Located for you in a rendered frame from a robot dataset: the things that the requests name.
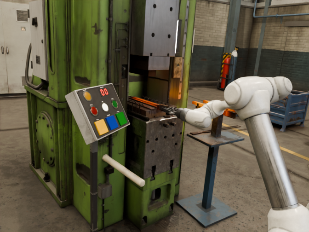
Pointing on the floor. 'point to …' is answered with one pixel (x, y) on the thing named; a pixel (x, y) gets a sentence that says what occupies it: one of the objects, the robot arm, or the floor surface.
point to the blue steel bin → (290, 109)
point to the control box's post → (94, 185)
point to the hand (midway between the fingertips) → (163, 107)
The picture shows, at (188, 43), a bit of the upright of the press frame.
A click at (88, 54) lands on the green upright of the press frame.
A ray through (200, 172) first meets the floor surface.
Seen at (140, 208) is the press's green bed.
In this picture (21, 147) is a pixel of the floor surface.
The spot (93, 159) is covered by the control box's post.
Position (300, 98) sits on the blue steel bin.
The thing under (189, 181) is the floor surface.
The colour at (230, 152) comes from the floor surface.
